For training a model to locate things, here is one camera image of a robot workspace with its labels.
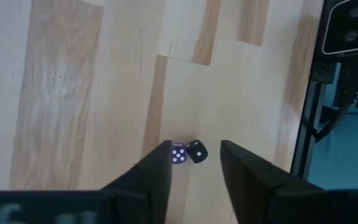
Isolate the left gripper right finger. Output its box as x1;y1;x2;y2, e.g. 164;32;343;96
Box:
220;139;358;224

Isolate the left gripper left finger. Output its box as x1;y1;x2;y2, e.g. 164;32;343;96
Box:
0;139;173;224

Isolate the small purple translucent die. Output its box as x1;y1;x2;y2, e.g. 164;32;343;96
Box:
170;142;188;166

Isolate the small black die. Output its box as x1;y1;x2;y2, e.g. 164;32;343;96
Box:
185;139;209;164

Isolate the black camera cable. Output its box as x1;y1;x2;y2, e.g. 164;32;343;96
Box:
314;93;358;144

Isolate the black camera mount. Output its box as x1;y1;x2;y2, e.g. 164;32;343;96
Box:
309;54;358;110

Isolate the black camera box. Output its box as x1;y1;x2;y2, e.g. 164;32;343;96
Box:
321;0;358;57

